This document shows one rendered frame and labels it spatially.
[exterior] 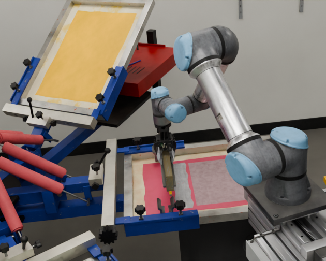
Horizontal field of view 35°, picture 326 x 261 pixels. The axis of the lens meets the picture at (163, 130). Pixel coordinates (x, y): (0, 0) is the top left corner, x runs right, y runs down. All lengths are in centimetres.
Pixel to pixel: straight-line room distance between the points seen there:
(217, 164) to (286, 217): 87
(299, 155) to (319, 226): 25
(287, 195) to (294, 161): 12
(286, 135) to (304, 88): 293
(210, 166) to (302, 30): 214
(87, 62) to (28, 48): 138
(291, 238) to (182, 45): 70
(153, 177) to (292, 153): 95
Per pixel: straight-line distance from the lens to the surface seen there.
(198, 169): 246
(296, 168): 167
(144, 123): 445
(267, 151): 159
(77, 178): 235
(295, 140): 163
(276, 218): 168
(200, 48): 167
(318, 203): 175
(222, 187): 233
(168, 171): 212
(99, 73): 285
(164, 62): 332
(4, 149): 235
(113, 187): 225
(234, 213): 213
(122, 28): 299
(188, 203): 223
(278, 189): 171
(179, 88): 433
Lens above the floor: 230
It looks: 29 degrees down
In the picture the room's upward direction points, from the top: 6 degrees counter-clockwise
